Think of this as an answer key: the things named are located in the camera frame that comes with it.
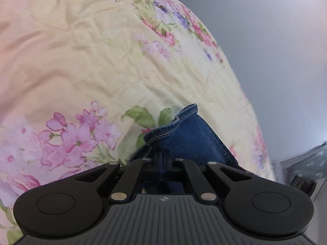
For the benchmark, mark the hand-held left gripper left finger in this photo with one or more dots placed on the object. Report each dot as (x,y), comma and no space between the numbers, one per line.
(158,161)

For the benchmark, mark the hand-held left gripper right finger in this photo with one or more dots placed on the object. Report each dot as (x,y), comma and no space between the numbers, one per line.
(166,161)

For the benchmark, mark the blue denim pants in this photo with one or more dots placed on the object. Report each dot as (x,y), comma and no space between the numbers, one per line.
(189,137)

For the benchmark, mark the floral bed sheet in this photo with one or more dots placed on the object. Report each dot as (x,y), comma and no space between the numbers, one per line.
(76,56)

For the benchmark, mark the green patterned curtain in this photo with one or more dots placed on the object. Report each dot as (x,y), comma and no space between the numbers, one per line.
(306,160)

